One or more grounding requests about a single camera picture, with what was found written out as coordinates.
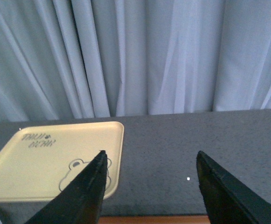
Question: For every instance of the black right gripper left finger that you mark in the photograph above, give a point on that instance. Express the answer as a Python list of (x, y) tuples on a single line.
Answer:
[(81, 201)]

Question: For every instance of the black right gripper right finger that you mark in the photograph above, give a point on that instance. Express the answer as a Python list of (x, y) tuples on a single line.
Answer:
[(227, 200)]

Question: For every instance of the yellow bear tray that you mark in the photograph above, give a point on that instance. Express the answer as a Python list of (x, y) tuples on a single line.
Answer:
[(39, 162)]

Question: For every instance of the brown wooden tray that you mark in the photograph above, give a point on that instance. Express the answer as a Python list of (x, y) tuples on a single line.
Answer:
[(155, 220)]

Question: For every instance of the grey curtain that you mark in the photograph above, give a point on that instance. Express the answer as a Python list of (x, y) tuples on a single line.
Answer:
[(73, 59)]

